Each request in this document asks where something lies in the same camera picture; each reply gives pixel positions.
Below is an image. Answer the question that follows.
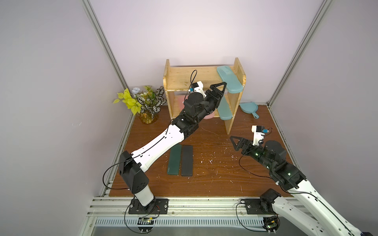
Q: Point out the light teal large pencil case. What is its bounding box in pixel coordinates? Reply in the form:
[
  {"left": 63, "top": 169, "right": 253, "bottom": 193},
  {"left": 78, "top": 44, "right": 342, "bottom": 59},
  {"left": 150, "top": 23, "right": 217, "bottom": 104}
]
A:
[{"left": 217, "top": 65, "right": 243, "bottom": 93}]

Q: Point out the black pencil case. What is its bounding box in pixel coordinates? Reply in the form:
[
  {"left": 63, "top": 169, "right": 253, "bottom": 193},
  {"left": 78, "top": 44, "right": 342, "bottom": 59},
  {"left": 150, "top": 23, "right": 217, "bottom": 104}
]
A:
[{"left": 181, "top": 145, "right": 194, "bottom": 177}]

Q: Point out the dark green pencil case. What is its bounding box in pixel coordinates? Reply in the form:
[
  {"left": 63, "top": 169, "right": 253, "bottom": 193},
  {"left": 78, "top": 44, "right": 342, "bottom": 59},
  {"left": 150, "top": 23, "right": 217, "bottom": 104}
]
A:
[{"left": 167, "top": 144, "right": 182, "bottom": 176}]

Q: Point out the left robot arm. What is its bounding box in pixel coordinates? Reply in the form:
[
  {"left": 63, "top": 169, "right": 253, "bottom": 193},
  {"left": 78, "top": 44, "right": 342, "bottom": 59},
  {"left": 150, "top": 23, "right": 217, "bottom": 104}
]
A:
[{"left": 118, "top": 82, "right": 227, "bottom": 210}]

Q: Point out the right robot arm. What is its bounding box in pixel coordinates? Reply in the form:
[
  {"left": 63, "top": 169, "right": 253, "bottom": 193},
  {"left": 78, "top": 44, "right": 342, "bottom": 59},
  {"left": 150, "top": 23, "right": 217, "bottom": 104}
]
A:
[{"left": 230, "top": 136, "right": 371, "bottom": 236}]

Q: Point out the teal pencil case lower shelf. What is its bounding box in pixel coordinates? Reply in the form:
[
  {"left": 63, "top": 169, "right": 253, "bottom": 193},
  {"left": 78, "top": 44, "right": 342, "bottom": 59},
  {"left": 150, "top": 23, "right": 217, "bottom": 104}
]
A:
[{"left": 217, "top": 96, "right": 233, "bottom": 121}]

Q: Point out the pink pencil case middle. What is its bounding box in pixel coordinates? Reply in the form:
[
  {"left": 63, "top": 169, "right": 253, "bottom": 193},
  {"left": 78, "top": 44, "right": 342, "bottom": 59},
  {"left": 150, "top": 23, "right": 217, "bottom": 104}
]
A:
[{"left": 204, "top": 112, "right": 215, "bottom": 120}]

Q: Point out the wooden two-tier shelf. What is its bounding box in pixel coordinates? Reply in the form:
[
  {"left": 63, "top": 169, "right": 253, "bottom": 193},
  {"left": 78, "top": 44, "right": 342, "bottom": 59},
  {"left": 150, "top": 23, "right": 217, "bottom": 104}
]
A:
[{"left": 163, "top": 58, "right": 246, "bottom": 134}]

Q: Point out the teal dustpan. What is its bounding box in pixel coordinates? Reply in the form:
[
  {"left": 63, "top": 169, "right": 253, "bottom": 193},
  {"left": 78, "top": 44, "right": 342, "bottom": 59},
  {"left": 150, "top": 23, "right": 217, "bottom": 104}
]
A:
[{"left": 240, "top": 102, "right": 259, "bottom": 119}]

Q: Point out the potted plant in glass vase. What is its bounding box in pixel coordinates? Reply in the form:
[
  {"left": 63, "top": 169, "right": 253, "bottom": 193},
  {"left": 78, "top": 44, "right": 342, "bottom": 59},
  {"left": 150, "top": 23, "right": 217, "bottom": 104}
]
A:
[{"left": 113, "top": 86, "right": 166, "bottom": 124}]

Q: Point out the right circuit board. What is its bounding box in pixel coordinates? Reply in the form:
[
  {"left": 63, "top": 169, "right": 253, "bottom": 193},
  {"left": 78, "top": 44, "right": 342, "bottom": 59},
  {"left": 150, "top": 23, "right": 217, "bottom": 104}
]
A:
[{"left": 262, "top": 215, "right": 281, "bottom": 234}]

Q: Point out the circuit board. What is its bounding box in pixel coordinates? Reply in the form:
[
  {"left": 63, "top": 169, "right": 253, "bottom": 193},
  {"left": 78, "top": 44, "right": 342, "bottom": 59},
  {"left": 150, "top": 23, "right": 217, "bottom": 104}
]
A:
[
  {"left": 137, "top": 217, "right": 155, "bottom": 234},
  {"left": 262, "top": 215, "right": 281, "bottom": 234}
]

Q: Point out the left circuit board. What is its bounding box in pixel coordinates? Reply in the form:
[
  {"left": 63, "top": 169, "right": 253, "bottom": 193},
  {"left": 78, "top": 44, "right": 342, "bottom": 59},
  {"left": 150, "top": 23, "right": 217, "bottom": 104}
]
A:
[{"left": 137, "top": 217, "right": 155, "bottom": 234}]

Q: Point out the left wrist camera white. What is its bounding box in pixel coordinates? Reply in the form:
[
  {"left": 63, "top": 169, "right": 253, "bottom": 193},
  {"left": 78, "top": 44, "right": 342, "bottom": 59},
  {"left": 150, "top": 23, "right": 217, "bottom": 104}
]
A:
[{"left": 188, "top": 81, "right": 206, "bottom": 97}]

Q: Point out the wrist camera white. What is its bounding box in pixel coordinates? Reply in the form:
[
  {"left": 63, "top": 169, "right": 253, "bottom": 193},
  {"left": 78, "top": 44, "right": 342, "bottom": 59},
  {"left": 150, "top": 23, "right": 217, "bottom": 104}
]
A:
[
  {"left": 188, "top": 81, "right": 206, "bottom": 97},
  {"left": 251, "top": 125, "right": 271, "bottom": 146}
]

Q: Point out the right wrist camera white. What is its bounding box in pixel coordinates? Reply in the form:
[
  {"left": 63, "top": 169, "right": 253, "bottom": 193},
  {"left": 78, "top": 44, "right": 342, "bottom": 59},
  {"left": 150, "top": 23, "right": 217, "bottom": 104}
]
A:
[{"left": 251, "top": 125, "right": 271, "bottom": 146}]

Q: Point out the right black cable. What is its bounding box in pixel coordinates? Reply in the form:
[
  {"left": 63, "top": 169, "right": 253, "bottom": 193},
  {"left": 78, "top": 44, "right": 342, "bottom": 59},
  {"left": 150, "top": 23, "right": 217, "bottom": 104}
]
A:
[{"left": 235, "top": 200, "right": 271, "bottom": 233}]

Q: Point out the black cable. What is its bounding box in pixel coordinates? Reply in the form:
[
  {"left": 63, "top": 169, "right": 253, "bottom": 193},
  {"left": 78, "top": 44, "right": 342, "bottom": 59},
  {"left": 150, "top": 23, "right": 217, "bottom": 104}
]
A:
[
  {"left": 102, "top": 160, "right": 133, "bottom": 190},
  {"left": 235, "top": 200, "right": 271, "bottom": 233}
]

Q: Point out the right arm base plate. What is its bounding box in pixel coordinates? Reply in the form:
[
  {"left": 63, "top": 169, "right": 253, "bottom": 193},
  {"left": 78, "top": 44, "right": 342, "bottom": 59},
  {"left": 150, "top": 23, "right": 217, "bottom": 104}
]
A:
[{"left": 241, "top": 199, "right": 277, "bottom": 215}]

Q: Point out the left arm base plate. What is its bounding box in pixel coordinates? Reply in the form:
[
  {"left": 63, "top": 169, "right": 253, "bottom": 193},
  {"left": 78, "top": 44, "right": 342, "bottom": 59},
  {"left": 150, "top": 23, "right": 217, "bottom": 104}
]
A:
[{"left": 128, "top": 198, "right": 169, "bottom": 215}]

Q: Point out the aluminium mounting rail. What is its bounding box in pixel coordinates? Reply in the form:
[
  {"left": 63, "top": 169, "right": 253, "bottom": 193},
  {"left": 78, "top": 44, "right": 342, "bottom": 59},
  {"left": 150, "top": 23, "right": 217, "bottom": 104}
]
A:
[{"left": 78, "top": 197, "right": 337, "bottom": 236}]

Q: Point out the left black cable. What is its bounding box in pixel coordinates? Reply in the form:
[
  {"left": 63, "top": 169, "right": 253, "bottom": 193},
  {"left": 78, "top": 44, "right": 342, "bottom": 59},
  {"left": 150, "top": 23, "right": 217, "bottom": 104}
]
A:
[{"left": 102, "top": 160, "right": 133, "bottom": 190}]

